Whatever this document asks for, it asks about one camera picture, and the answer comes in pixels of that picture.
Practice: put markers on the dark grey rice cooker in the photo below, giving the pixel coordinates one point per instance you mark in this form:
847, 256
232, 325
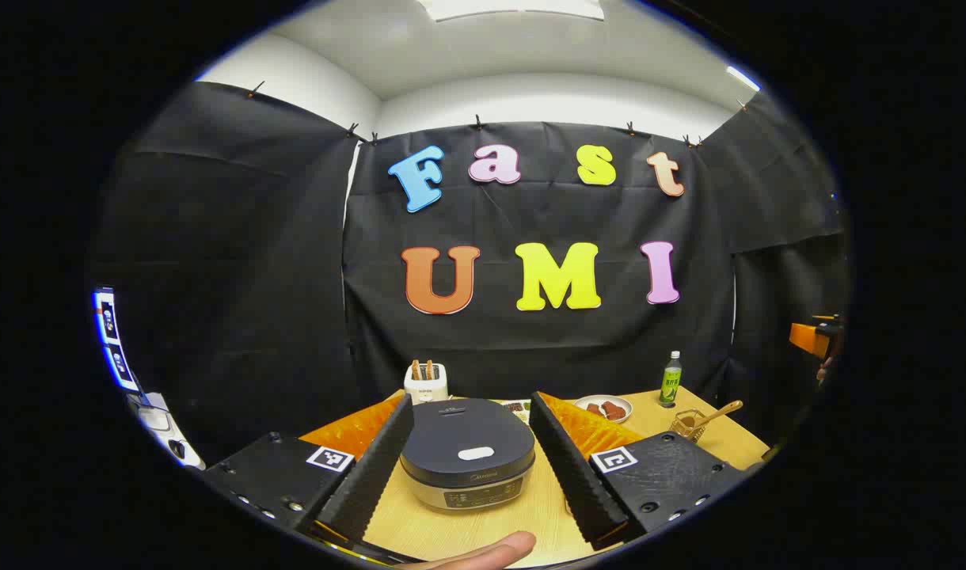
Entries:
467, 431

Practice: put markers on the white device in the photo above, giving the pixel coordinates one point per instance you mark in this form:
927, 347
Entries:
162, 427

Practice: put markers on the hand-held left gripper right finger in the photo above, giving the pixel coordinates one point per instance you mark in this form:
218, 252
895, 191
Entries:
574, 475

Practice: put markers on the bright monitor screen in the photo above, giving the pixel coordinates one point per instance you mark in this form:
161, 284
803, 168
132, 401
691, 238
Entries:
112, 336

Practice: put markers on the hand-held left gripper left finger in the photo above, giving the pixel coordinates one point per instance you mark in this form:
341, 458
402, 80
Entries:
372, 475

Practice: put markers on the wooden spoon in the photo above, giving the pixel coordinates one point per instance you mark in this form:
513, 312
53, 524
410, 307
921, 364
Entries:
716, 413

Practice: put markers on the small ceiling light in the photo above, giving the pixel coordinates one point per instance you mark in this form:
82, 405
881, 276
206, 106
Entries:
743, 78

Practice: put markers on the red meat piece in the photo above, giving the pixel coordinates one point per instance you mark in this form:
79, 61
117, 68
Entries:
616, 410
595, 408

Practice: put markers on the white toaster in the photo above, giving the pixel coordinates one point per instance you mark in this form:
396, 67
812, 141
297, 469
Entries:
425, 389

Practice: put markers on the green drink bottle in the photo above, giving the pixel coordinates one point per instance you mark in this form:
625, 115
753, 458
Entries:
671, 384

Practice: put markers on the ceiling light panel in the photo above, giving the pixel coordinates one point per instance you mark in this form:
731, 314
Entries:
515, 8

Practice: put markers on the white divided condiment dish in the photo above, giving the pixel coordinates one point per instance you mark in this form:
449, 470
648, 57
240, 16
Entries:
517, 408

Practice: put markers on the white round plate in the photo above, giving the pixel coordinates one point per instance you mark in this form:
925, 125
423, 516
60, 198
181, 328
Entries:
606, 417

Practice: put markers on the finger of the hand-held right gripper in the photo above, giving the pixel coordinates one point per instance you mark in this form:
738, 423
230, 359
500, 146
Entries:
808, 336

